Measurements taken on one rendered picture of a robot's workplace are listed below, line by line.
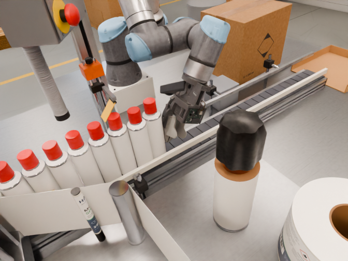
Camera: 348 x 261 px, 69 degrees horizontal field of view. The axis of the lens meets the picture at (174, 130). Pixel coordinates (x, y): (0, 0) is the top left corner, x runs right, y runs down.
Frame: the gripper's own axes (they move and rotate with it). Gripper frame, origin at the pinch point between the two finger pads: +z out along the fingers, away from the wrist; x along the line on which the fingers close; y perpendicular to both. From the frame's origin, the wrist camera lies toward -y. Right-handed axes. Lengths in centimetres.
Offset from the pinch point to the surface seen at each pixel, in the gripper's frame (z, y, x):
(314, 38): -72, -132, 315
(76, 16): -26.3, 1.2, -32.6
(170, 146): 4.2, -0.7, 3.6
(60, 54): 70, -342, 65
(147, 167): 7.2, 4.8, -7.4
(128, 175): 9.5, 4.7, -12.7
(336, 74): -35, 3, 81
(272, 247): 4.0, 39.6, 4.0
